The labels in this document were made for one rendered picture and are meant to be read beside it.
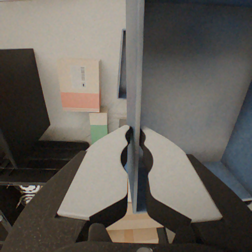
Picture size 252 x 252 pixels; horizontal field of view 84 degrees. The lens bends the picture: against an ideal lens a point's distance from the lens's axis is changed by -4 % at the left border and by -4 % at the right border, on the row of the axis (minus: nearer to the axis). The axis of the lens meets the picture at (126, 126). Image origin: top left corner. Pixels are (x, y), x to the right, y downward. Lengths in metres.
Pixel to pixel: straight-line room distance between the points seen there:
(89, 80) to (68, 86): 0.07
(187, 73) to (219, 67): 0.04
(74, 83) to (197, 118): 0.38
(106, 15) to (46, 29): 0.19
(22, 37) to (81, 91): 0.25
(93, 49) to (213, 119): 0.43
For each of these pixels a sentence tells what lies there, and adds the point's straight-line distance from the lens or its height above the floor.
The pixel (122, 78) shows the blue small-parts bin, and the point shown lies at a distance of 0.54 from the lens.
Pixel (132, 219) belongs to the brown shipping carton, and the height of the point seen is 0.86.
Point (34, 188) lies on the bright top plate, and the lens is 0.68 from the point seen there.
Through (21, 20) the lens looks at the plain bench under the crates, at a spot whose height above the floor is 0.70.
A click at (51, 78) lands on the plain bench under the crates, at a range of 0.58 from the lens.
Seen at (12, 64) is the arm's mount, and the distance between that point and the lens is 0.48.
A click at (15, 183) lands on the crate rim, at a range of 0.55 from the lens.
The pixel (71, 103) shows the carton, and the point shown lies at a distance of 0.51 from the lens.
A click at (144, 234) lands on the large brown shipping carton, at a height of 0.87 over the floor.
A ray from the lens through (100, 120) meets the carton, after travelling 0.53.
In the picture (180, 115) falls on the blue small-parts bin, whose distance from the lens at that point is 0.19.
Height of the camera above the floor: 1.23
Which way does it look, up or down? 61 degrees down
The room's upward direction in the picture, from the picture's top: 172 degrees clockwise
